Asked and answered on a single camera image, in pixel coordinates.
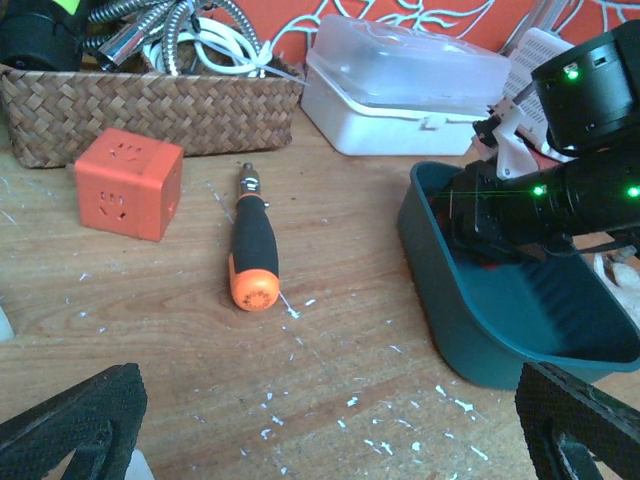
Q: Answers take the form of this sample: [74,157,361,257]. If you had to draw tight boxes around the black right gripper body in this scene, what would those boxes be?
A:
[439,160,575,264]

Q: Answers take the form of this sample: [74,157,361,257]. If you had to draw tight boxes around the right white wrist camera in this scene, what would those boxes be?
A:
[472,97,538,180]

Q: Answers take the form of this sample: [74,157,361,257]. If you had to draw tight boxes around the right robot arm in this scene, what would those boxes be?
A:
[430,20,639,264]

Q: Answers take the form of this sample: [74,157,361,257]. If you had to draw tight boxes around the wicker basket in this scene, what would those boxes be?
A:
[1,60,303,169]

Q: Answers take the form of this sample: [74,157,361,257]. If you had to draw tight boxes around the green black cordless drill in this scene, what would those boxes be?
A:
[1,0,94,71]

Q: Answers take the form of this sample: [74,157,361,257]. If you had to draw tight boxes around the white coiled cable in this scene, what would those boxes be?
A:
[144,14,306,81]

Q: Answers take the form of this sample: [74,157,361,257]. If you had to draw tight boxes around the white peg base plate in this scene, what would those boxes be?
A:
[0,308,15,343]

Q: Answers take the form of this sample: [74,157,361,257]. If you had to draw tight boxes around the white translucent storage box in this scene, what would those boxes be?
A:
[301,15,511,156]

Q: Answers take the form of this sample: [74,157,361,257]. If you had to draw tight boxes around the white bench power supply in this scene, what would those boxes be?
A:
[499,26,576,151]

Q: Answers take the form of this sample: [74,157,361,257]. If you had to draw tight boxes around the red cube block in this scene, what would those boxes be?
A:
[73,128,184,242]

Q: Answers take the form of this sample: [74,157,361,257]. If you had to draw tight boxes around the orange black screwdriver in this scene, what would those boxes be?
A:
[229,163,280,312]

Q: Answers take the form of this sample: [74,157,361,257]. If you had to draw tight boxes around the white work glove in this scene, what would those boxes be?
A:
[593,253,639,325]

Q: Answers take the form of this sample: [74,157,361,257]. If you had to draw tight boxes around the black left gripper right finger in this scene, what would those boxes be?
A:
[515,362,639,479]

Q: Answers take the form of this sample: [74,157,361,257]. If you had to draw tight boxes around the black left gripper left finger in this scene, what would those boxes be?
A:
[1,363,147,479]

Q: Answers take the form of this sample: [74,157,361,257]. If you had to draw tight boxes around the teal plastic tray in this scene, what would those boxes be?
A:
[397,161,639,390]

